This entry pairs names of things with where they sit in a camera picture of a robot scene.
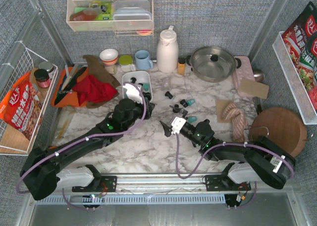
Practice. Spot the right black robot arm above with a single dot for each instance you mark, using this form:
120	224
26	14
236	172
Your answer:
256	160

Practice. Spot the red lid jar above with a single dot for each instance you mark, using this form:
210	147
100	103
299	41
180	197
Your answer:
42	78

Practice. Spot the pink tray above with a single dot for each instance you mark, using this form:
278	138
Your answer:
243	71

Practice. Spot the orange striped white bowl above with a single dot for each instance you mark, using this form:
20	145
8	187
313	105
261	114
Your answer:
109	56

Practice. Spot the orange tray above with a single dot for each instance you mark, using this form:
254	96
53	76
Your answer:
62	92

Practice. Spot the round wooden board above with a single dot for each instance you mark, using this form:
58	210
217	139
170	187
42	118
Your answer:
286	129

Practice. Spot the brown cloth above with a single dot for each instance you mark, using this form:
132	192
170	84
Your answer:
96	69

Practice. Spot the glass spice jar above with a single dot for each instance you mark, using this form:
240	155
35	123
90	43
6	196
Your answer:
111	69

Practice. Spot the white storage basket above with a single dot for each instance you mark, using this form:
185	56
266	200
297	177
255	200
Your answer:
141	78

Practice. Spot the green label bottle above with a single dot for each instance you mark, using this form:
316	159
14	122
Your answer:
107	8

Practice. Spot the white thermos jug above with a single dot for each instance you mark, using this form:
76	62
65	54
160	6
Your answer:
167	50

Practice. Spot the black kitchen knife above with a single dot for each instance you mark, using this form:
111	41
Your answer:
71	82

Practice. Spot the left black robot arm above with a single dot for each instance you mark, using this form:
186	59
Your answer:
41	168

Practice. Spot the teal capsule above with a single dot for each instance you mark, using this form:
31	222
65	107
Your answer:
190	102
146	87
192	119

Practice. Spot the yellow spice jar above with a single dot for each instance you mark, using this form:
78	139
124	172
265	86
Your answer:
181	65

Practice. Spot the clear plastic food containers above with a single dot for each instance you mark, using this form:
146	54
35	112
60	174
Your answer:
132	15

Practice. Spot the light blue mug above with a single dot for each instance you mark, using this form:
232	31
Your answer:
143	60

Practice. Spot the cardboard piece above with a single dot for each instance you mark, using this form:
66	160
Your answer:
254	88

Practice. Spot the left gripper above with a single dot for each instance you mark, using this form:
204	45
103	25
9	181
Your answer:
147	107

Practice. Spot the red cloth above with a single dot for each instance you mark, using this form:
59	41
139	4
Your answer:
90	89

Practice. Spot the white mesh basket right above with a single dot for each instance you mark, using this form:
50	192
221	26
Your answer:
301	97

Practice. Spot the clear wall shelf bin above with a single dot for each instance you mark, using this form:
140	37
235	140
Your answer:
81	18

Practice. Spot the steel lid jar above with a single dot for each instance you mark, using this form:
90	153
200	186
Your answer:
46	65

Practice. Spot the green lid sugar jar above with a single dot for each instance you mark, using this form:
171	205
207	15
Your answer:
126	63

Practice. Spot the white handle knife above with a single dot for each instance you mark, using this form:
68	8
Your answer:
69	76

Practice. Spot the orange seasoning packet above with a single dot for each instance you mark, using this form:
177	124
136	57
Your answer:
19	108

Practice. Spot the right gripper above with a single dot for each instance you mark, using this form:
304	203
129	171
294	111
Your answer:
171	126

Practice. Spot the steel pot with lid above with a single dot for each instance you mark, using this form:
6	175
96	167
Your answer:
213	64

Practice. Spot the white wire basket left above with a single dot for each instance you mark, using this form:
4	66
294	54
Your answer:
12	141

